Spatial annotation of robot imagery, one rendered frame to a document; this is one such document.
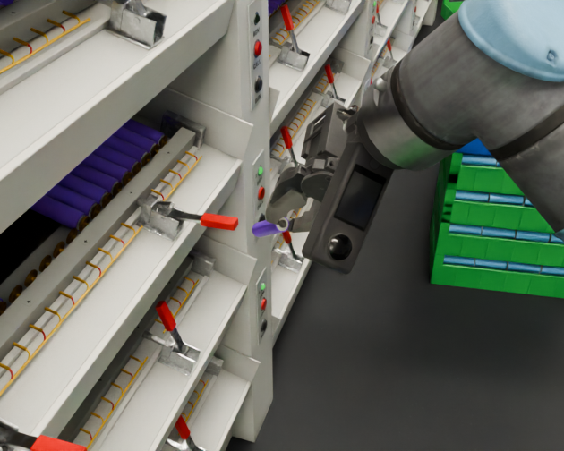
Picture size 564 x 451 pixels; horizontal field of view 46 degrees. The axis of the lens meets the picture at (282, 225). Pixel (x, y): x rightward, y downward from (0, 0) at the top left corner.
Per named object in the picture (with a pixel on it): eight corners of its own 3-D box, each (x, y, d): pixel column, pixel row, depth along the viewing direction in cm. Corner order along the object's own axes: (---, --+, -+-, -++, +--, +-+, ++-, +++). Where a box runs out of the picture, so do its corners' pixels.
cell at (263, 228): (251, 223, 80) (274, 216, 74) (264, 221, 81) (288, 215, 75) (252, 238, 80) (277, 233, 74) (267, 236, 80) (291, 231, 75)
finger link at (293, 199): (277, 186, 78) (326, 155, 71) (268, 230, 75) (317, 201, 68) (256, 174, 76) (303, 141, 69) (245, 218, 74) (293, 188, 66)
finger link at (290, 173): (296, 202, 72) (347, 173, 65) (294, 216, 71) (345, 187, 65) (261, 183, 70) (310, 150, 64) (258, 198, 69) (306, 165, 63)
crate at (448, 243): (569, 213, 149) (579, 182, 144) (587, 270, 133) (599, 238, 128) (433, 200, 153) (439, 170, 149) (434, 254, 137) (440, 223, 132)
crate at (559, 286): (561, 242, 154) (569, 213, 149) (576, 300, 138) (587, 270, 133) (429, 228, 158) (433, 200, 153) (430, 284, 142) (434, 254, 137)
